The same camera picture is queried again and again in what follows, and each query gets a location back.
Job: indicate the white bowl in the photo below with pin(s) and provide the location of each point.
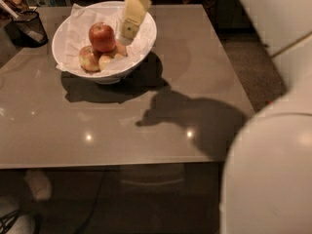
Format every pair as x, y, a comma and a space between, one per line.
107, 77

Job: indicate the white robot base with cable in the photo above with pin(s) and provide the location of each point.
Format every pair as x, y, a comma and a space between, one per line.
11, 220

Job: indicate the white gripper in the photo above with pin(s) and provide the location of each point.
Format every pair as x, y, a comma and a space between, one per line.
133, 13

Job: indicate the reddish apple right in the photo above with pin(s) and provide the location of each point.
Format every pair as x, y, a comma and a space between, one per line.
120, 49

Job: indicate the black mesh basket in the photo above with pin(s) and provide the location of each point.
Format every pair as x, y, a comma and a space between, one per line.
27, 31

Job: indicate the red apple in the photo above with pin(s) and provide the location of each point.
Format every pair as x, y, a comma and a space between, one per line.
102, 37

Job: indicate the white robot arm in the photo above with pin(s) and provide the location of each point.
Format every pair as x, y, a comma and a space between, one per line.
267, 177

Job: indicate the white paper liner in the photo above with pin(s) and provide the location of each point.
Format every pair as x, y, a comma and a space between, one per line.
143, 39

